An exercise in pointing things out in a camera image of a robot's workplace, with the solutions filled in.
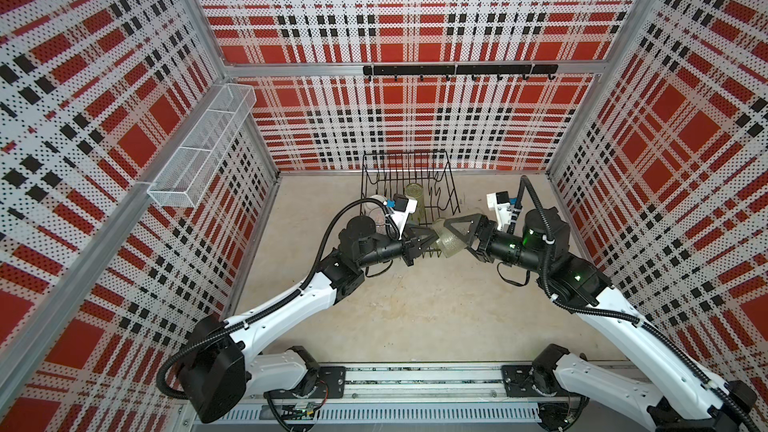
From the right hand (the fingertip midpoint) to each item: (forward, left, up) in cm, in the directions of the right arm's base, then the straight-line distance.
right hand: (449, 235), depth 62 cm
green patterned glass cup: (+39, +5, -30) cm, 49 cm away
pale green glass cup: (-3, +1, +2) cm, 3 cm away
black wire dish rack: (+46, +2, -30) cm, 55 cm away
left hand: (+2, +1, -4) cm, 5 cm away
